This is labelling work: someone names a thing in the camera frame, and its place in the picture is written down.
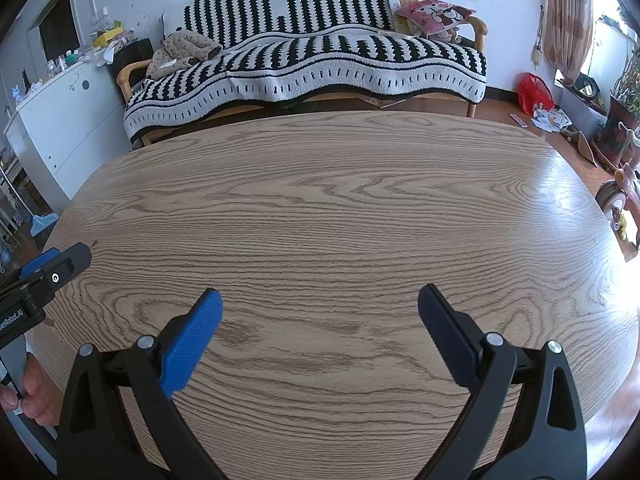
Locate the person's left hand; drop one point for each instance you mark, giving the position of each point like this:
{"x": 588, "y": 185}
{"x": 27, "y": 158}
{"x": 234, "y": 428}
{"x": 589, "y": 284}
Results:
{"x": 37, "y": 395}

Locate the wooden sofa frame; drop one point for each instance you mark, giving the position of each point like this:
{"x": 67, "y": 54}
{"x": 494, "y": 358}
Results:
{"x": 127, "y": 72}

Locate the pink tricycle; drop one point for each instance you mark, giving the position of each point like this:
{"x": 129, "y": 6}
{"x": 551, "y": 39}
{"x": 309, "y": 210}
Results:
{"x": 612, "y": 200}

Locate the small pale flat object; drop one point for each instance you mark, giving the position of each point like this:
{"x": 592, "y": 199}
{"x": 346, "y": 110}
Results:
{"x": 518, "y": 120}

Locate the yellow box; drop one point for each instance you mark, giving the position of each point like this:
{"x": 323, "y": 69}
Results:
{"x": 106, "y": 37}

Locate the dark round pan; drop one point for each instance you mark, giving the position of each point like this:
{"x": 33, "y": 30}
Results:
{"x": 586, "y": 87}

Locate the metal shelf rack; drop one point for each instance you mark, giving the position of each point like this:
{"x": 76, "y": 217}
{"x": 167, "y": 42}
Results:
{"x": 12, "y": 185}

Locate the white cabinet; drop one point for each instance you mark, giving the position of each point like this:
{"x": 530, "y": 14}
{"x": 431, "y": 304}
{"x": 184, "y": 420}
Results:
{"x": 65, "y": 125}

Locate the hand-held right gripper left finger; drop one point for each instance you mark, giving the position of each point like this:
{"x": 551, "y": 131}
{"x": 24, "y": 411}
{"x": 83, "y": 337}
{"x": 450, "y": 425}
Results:
{"x": 195, "y": 335}

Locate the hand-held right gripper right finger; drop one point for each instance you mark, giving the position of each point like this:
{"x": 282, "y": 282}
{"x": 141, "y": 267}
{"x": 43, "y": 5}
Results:
{"x": 450, "y": 340}

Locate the pile of paper scraps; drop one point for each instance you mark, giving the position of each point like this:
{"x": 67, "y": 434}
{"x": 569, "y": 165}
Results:
{"x": 550, "y": 120}

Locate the red plastic bag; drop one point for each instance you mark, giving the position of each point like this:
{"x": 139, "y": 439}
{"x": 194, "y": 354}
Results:
{"x": 535, "y": 95}

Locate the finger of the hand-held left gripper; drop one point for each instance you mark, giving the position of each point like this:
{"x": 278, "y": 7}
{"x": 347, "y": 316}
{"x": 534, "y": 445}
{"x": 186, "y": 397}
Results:
{"x": 67, "y": 267}
{"x": 37, "y": 264}

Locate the beige dotted garment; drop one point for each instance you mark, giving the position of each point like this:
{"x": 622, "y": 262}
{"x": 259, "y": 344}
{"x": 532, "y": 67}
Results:
{"x": 185, "y": 47}

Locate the white crumpled paper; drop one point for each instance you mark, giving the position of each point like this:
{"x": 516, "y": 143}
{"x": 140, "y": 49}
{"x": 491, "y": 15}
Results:
{"x": 106, "y": 54}

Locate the hanging small brush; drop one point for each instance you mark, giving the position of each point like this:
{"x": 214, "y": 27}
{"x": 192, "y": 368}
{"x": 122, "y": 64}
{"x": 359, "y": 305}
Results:
{"x": 537, "y": 55}

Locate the grey storage box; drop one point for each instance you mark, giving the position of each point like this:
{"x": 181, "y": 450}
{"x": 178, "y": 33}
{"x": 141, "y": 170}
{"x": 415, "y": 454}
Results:
{"x": 590, "y": 112}

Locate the brown cardboard piece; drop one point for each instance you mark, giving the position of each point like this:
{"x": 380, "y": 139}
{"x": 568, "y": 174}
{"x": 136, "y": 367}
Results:
{"x": 582, "y": 147}

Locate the yellow green flat item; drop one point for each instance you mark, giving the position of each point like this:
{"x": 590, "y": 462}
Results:
{"x": 402, "y": 22}

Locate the black speaker box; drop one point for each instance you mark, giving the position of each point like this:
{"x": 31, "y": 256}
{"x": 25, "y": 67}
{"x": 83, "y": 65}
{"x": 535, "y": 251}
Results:
{"x": 135, "y": 52}

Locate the brown patterned curtain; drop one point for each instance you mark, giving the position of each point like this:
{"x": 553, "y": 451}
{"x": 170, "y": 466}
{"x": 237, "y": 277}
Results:
{"x": 567, "y": 20}

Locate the pink cartoon cushion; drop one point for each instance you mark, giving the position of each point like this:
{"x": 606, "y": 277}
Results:
{"x": 435, "y": 15}

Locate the potted green plant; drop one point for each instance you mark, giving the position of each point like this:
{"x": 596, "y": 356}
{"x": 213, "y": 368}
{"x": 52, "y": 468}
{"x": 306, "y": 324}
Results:
{"x": 627, "y": 90}

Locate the row of small bottles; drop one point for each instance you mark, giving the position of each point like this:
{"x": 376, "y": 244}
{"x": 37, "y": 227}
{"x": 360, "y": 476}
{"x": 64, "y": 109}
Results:
{"x": 55, "y": 67}

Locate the blue broom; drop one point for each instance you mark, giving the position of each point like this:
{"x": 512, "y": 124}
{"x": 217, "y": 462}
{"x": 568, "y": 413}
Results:
{"x": 45, "y": 224}

